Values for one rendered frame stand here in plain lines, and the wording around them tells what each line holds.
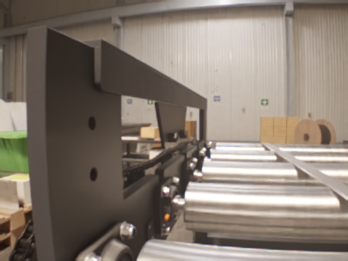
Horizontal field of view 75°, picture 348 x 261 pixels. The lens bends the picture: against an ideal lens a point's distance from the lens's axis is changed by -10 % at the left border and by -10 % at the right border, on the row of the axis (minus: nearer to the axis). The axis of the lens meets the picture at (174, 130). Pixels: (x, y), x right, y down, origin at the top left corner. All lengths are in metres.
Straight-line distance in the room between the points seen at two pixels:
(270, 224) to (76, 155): 0.41
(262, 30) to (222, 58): 2.08
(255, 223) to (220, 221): 0.07
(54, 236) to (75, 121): 0.12
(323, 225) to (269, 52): 10.83
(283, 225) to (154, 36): 11.65
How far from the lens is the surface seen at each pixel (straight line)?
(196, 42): 11.45
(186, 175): 0.84
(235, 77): 10.98
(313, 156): 1.18
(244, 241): 1.62
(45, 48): 0.26
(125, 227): 0.38
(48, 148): 0.26
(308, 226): 0.58
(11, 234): 2.43
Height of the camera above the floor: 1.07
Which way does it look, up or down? 3 degrees down
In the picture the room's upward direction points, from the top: straight up
